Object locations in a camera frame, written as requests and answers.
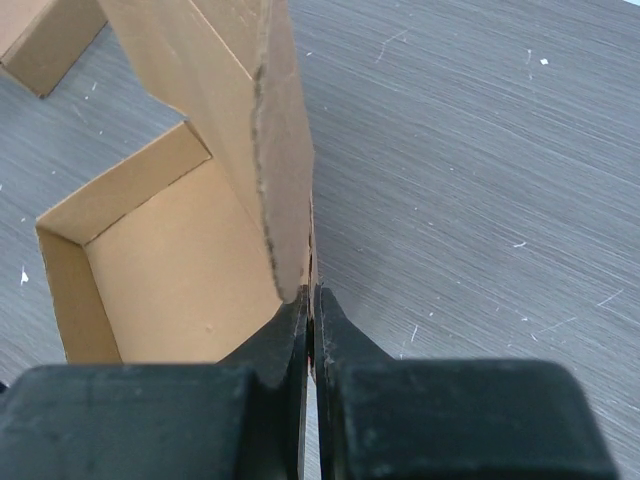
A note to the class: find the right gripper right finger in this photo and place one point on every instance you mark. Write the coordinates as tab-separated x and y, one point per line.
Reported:
499	418

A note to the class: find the cardboard box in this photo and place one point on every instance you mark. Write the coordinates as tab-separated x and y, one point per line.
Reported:
182	251

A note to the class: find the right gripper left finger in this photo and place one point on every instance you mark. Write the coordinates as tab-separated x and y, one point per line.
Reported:
240	418

